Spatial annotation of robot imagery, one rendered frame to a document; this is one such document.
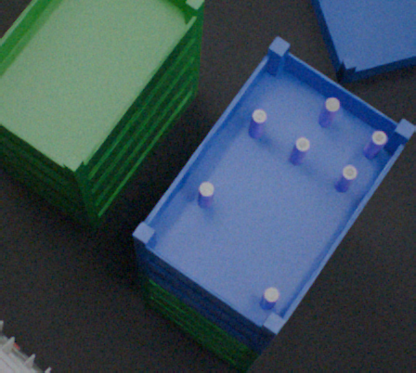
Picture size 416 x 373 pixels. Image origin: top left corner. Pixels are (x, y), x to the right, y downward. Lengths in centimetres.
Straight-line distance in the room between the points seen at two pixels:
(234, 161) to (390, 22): 69
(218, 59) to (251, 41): 7
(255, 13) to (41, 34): 50
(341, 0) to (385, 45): 11
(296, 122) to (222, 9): 61
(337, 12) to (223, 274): 76
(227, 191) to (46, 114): 33
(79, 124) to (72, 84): 6
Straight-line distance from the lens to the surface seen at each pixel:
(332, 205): 137
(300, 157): 134
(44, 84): 158
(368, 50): 196
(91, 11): 162
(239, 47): 194
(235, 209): 136
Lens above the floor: 181
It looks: 75 degrees down
